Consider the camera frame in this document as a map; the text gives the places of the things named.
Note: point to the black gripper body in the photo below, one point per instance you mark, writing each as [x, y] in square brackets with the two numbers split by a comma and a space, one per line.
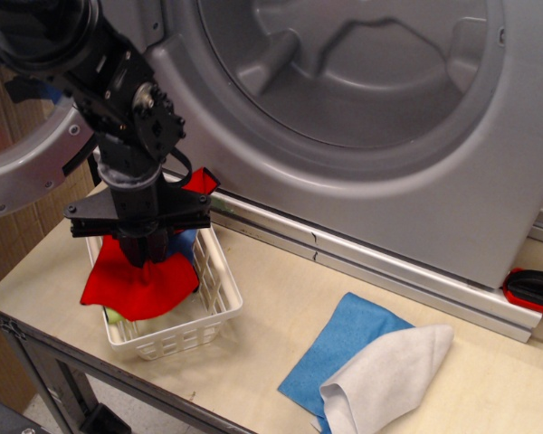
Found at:
[137, 214]

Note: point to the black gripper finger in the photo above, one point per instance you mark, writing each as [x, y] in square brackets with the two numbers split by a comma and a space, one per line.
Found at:
[134, 249]
[157, 243]

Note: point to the small blue cloth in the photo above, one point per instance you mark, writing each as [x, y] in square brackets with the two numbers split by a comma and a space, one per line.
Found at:
[182, 243]

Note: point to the red felt cloth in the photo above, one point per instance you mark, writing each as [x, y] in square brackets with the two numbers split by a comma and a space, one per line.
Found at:
[138, 293]

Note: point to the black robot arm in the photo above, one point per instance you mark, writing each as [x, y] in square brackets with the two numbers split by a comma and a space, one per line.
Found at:
[71, 46]

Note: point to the round transparent machine door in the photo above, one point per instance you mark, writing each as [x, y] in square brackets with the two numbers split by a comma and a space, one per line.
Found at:
[41, 161]

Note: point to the grey toy laundry machine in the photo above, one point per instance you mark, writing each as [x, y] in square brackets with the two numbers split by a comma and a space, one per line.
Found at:
[412, 127]

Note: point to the light green cloth black trim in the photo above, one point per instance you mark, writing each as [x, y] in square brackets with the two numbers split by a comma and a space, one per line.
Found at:
[112, 316]

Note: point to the red cloth with black trim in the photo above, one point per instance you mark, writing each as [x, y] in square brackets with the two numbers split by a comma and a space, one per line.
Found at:
[202, 181]

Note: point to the white plastic basket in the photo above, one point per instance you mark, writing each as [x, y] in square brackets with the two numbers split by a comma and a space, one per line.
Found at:
[195, 321]

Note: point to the black box under table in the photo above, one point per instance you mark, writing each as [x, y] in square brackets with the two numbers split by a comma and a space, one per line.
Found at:
[102, 420]

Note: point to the blue cloth on table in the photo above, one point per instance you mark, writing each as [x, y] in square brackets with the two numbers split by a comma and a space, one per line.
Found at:
[355, 323]

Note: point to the white cloth on table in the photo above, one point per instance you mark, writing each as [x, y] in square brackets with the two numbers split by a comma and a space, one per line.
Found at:
[385, 380]

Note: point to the red and black tool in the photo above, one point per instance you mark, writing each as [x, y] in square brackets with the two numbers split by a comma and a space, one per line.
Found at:
[524, 288]

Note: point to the metal table frame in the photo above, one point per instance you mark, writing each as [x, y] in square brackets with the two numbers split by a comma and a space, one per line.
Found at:
[60, 373]

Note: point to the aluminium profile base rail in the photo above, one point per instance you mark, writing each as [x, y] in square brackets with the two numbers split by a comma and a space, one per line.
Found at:
[344, 262]

